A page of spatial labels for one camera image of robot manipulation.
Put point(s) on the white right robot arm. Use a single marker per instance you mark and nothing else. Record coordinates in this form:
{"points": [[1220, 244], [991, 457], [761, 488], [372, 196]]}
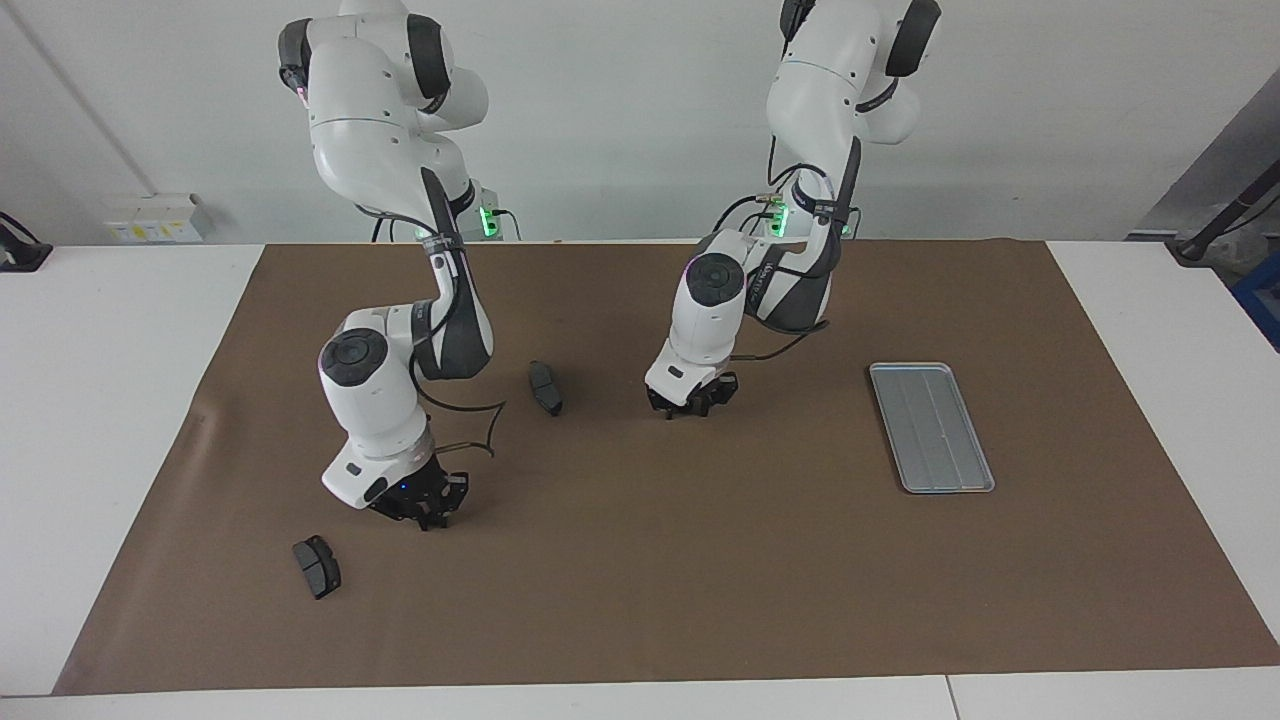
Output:
{"points": [[375, 120]]}

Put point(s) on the brown table mat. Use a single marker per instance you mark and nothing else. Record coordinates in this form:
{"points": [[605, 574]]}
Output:
{"points": [[640, 600]]}

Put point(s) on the black clamp base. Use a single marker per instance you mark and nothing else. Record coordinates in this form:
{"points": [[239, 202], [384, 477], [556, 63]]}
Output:
{"points": [[20, 255]]}

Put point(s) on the thick grey brake pad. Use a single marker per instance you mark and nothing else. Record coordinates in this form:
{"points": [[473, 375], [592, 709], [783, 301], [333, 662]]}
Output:
{"points": [[318, 568]]}

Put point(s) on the white wall electrical box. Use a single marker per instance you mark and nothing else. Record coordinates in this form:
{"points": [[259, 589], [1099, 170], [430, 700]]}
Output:
{"points": [[155, 220]]}

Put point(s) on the black stand pole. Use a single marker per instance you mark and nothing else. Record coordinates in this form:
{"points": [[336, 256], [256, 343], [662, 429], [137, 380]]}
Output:
{"points": [[1215, 225]]}

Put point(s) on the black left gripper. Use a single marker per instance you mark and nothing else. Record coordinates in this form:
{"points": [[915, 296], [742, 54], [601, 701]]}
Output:
{"points": [[705, 392]]}

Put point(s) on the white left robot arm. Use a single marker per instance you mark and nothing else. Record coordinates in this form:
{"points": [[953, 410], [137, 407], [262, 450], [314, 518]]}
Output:
{"points": [[830, 90]]}

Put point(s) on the blue crate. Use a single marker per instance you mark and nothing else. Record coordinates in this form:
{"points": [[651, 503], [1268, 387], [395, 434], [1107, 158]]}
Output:
{"points": [[1262, 300]]}

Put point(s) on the silver metal tray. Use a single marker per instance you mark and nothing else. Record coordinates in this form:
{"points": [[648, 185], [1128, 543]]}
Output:
{"points": [[932, 428]]}

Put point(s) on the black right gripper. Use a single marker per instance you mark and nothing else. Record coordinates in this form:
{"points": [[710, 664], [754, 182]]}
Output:
{"points": [[420, 490]]}

